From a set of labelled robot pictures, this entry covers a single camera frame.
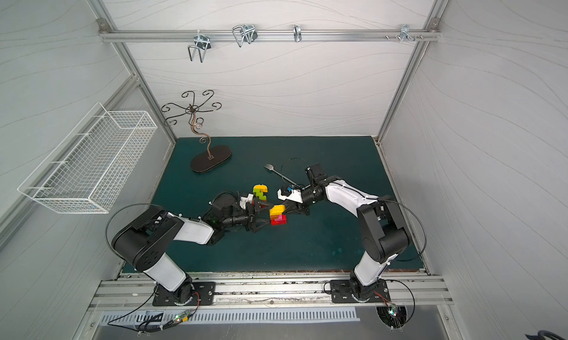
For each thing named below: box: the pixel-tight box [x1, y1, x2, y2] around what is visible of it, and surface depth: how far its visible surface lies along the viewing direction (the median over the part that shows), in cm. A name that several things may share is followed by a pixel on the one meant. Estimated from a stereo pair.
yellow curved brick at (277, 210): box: [269, 204, 287, 216], surface depth 84 cm
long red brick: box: [270, 215, 288, 227], surface depth 89 cm
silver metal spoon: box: [264, 164, 303, 189], surface depth 110 cm
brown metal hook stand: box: [161, 89, 232, 173], surface depth 100 cm
